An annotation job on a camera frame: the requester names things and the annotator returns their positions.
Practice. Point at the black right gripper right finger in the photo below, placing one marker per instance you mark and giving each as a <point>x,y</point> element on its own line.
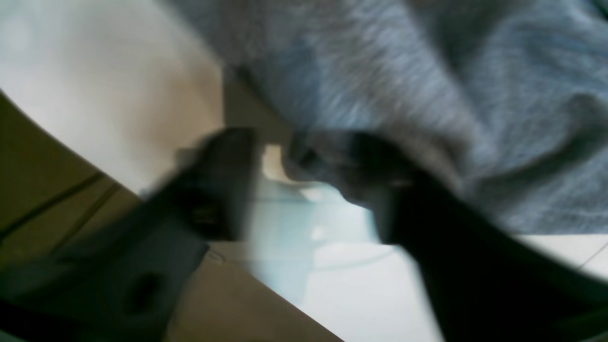
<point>483,285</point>

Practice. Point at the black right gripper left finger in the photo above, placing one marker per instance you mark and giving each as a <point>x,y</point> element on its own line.
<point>209,193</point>

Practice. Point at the grey t-shirt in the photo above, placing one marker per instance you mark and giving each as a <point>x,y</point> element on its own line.
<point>503,100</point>

